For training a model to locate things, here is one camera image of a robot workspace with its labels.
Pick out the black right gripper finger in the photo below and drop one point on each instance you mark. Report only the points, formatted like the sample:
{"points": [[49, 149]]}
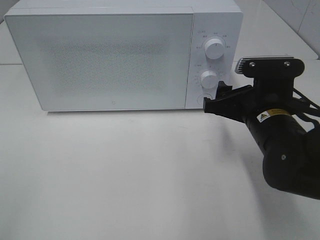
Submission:
{"points": [[222, 89]]}

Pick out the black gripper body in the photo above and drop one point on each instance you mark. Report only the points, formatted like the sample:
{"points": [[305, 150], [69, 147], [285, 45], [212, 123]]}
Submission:
{"points": [[267, 101]]}

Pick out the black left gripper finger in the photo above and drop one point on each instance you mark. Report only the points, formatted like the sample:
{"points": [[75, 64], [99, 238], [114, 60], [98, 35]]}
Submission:
{"points": [[229, 106]]}

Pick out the white microwave knob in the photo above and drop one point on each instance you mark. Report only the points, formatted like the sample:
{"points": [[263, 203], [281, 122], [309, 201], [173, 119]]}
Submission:
{"points": [[214, 47], [208, 79]]}

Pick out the round white door-release button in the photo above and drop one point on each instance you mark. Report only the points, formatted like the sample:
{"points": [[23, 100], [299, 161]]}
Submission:
{"points": [[200, 99]]}

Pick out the white microwave door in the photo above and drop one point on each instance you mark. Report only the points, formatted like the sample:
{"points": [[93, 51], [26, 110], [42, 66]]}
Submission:
{"points": [[105, 62]]}

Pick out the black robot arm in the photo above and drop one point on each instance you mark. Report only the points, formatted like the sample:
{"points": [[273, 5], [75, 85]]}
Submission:
{"points": [[288, 139]]}

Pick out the white microwave oven body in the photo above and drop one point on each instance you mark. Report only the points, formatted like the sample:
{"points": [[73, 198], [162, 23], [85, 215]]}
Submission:
{"points": [[221, 18]]}

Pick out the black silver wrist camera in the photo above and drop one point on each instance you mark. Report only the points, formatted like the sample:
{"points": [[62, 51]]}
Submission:
{"points": [[275, 66]]}

